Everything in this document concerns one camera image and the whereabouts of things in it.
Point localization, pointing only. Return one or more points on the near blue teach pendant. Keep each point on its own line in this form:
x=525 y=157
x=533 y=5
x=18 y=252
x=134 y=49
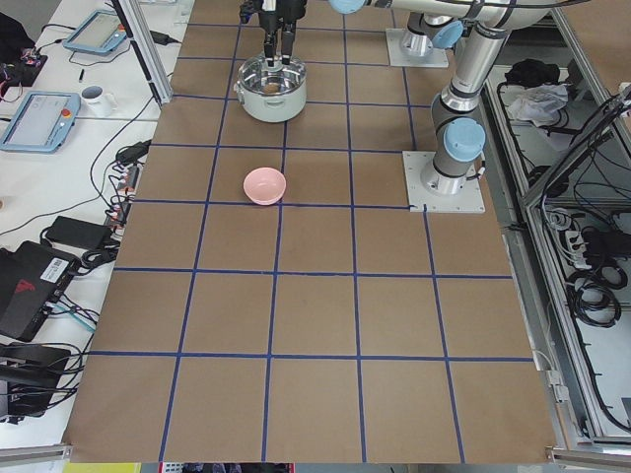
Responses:
x=42 y=122

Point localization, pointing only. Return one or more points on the black cloth heap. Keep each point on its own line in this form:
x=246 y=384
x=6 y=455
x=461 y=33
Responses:
x=531 y=73

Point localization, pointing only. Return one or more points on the black power adapter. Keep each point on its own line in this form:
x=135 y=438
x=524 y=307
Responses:
x=76 y=233

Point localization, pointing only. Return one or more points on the blue teach pendant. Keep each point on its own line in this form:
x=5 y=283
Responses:
x=42 y=122
x=100 y=34

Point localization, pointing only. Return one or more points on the pink bowl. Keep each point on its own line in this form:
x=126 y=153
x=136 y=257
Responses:
x=264 y=186

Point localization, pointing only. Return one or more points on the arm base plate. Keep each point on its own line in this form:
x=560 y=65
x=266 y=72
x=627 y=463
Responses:
x=407 y=49
x=431 y=192

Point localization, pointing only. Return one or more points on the brown egg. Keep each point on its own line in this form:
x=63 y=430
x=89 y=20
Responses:
x=270 y=89

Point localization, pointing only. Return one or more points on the white crumpled cloth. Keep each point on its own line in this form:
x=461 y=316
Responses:
x=540 y=105

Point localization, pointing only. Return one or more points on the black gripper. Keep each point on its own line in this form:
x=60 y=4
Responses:
x=279 y=16

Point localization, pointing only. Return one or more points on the pale green steel pot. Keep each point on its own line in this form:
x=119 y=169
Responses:
x=272 y=109

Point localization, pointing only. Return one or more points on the black red computer box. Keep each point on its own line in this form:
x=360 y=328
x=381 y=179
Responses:
x=32 y=276

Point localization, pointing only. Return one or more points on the white mug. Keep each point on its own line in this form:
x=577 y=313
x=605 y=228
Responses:
x=100 y=102

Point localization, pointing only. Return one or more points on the aluminium frame post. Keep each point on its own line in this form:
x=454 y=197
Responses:
x=131 y=16

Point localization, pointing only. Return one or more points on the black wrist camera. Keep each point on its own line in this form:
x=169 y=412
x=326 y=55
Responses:
x=247 y=9

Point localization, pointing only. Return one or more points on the far blue teach pendant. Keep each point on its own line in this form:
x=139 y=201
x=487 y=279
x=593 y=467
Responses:
x=100 y=34

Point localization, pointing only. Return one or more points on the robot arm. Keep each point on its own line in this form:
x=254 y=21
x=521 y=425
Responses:
x=443 y=31
x=460 y=137

